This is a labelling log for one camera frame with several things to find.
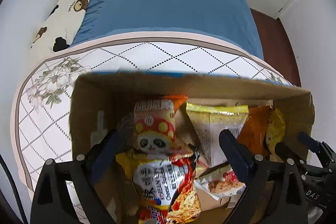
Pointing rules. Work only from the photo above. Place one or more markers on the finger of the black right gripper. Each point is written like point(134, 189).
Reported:
point(288, 156)
point(324, 152)

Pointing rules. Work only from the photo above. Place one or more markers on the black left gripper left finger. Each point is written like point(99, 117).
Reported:
point(52, 202)

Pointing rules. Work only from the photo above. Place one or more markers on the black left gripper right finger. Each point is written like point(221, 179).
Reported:
point(287, 203)

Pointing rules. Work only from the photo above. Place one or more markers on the yellow Korean cheese noodle packet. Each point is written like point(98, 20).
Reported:
point(164, 182)

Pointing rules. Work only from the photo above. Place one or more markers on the orange panda snack packet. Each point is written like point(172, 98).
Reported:
point(155, 125)

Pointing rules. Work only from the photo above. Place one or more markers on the white cake snack packet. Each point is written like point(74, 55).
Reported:
point(220, 183)

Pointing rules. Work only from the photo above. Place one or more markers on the yellow white triangular snack packet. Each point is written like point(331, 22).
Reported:
point(209, 121)

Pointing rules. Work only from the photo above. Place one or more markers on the white floral quilted bedspread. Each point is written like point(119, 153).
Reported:
point(40, 118)

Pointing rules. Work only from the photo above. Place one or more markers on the cardboard box with blue print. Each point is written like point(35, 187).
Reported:
point(117, 93)

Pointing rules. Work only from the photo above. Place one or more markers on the blue bed sheet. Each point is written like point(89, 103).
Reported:
point(229, 20)

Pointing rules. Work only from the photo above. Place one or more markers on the bear print long pillow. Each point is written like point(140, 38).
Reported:
point(60, 28)

